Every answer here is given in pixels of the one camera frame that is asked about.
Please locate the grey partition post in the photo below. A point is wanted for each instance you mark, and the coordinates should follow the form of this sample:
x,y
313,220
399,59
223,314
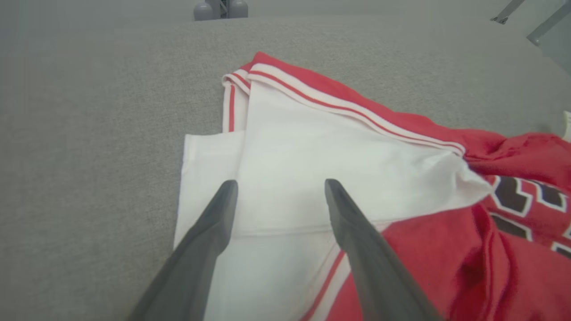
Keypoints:
x,y
221,8

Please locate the grey cylindrical post foot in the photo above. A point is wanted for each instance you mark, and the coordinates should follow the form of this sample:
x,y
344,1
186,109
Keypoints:
x,y
203,12
239,9

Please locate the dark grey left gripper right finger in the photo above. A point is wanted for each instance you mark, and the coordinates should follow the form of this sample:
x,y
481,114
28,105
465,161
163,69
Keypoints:
x,y
370,263

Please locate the grey metal frame leg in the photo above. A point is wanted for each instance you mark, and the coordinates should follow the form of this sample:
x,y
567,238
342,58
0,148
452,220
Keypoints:
x,y
546,26
506,11

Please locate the red jersey with number 23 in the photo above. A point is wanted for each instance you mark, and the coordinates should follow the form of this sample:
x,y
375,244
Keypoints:
x,y
312,156

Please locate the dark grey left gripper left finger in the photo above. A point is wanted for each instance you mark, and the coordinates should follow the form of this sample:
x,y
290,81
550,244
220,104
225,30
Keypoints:
x,y
196,263

